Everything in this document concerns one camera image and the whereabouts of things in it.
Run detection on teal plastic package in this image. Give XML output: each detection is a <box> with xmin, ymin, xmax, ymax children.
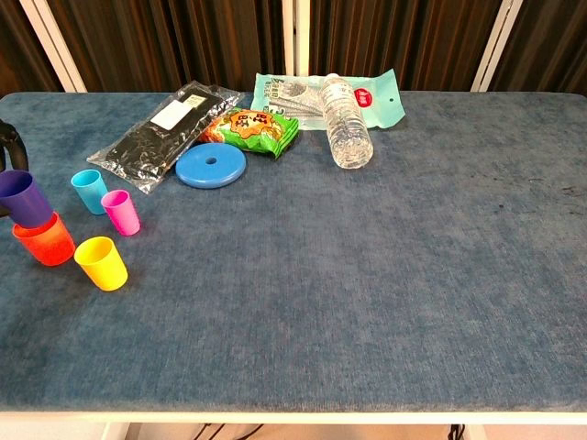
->
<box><xmin>249</xmin><ymin>68</ymin><xmax>407</xmax><ymax>132</ymax></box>

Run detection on light blue plastic cup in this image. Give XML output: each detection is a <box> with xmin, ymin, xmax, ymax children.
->
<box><xmin>71</xmin><ymin>169</ymin><xmax>110</xmax><ymax>215</ymax></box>

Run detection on blue disc with hole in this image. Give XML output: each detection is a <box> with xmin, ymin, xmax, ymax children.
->
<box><xmin>174</xmin><ymin>142</ymin><xmax>248</xmax><ymax>190</ymax></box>

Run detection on orange plastic cup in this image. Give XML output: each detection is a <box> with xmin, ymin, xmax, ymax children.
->
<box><xmin>11</xmin><ymin>211</ymin><xmax>76</xmax><ymax>267</ymax></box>

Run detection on black item in clear bag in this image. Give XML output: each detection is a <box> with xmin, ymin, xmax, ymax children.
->
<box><xmin>86</xmin><ymin>81</ymin><xmax>244</xmax><ymax>195</ymax></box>

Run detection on yellow plastic cup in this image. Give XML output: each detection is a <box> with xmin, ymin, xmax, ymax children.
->
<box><xmin>73</xmin><ymin>236</ymin><xmax>129</xmax><ymax>292</ymax></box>

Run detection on blue felt table mat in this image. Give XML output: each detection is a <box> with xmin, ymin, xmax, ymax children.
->
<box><xmin>0</xmin><ymin>91</ymin><xmax>587</xmax><ymax>413</ymax></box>

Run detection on clear plastic water bottle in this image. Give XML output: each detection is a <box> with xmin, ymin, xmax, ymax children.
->
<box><xmin>319</xmin><ymin>72</ymin><xmax>375</xmax><ymax>171</ymax></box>

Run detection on dark brown pleated curtain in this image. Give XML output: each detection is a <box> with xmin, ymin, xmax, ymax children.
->
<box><xmin>309</xmin><ymin>0</ymin><xmax>504</xmax><ymax>92</ymax></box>
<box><xmin>45</xmin><ymin>0</ymin><xmax>286</xmax><ymax>94</ymax></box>
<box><xmin>0</xmin><ymin>0</ymin><xmax>63</xmax><ymax>98</ymax></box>
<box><xmin>489</xmin><ymin>0</ymin><xmax>587</xmax><ymax>97</ymax></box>

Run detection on green orange snack bag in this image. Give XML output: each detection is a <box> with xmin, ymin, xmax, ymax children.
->
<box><xmin>197</xmin><ymin>107</ymin><xmax>300</xmax><ymax>160</ymax></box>

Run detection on purple plastic cup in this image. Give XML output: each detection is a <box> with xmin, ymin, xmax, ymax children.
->
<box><xmin>0</xmin><ymin>169</ymin><xmax>54</xmax><ymax>229</ymax></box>

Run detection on white partition frame post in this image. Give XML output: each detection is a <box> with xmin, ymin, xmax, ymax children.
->
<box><xmin>470</xmin><ymin>0</ymin><xmax>525</xmax><ymax>92</ymax></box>
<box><xmin>17</xmin><ymin>0</ymin><xmax>88</xmax><ymax>94</ymax></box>
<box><xmin>282</xmin><ymin>0</ymin><xmax>313</xmax><ymax>78</ymax></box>

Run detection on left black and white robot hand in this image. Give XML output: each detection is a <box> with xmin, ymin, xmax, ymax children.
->
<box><xmin>0</xmin><ymin>119</ymin><xmax>29</xmax><ymax>172</ymax></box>

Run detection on pink plastic cup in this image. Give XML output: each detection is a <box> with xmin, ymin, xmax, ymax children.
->
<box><xmin>100</xmin><ymin>189</ymin><xmax>142</xmax><ymax>237</ymax></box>

